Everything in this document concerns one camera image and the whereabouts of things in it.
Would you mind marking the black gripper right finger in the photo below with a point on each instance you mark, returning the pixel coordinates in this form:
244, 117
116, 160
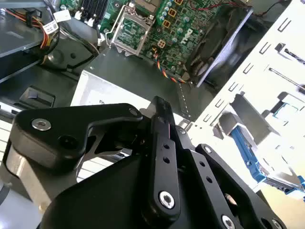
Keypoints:
221, 171

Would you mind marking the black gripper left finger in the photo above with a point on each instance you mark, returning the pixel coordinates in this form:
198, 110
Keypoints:
71, 119

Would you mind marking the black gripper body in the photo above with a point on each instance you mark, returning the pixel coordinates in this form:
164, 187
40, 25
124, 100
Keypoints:
102, 205

